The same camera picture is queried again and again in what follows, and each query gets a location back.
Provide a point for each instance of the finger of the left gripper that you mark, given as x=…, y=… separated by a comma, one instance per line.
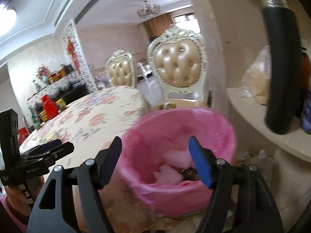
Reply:
x=58, y=152
x=52, y=144

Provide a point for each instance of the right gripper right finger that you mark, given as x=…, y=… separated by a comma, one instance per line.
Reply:
x=256, y=209

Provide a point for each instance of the far beige tufted chair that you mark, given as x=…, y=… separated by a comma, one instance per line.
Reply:
x=121, y=69

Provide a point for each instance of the floral tablecloth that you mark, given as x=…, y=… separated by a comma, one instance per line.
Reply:
x=90, y=124

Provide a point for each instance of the white tissue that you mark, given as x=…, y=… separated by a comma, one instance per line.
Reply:
x=167, y=175

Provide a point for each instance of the light upholstered sofa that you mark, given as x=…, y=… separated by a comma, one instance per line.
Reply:
x=99, y=77

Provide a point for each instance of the black thermos bottle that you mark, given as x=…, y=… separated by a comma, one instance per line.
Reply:
x=285, y=50

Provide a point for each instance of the near beige tufted chair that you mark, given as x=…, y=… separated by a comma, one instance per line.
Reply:
x=179, y=63

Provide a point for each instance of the red thermos jug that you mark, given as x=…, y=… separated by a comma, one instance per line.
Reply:
x=50, y=107

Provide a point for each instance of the yellow lid jar right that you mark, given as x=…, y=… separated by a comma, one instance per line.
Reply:
x=61, y=104

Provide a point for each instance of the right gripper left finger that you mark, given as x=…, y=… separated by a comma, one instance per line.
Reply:
x=71, y=196

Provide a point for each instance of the crystal chandelier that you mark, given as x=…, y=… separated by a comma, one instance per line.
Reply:
x=147, y=10

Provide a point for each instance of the pink lined trash bin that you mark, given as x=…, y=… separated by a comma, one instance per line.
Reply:
x=155, y=149

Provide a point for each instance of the pink flower vase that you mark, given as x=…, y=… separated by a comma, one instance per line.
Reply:
x=43, y=74

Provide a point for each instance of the white lattice room divider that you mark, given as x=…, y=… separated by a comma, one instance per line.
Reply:
x=86, y=76

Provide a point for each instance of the red chinese knot ornament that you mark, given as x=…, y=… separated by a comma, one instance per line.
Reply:
x=72, y=54

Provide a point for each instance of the plastic bag of food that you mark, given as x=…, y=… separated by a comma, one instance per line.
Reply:
x=255, y=82

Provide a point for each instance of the black piano with lace cover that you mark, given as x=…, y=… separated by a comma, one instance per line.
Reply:
x=69, y=88

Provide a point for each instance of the brown patterned curtains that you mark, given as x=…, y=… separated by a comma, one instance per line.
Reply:
x=157, y=25

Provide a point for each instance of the yellow lid jar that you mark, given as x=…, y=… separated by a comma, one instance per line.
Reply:
x=61, y=104
x=43, y=116

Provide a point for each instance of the green floral bottle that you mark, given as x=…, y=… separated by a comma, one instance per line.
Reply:
x=35, y=119

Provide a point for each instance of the white foam block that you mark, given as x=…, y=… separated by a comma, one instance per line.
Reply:
x=178, y=159

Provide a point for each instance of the yellow lid jar left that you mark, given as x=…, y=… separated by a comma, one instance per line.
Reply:
x=43, y=116

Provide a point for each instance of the beige tufted chair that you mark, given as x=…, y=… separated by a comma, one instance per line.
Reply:
x=179, y=63
x=121, y=69

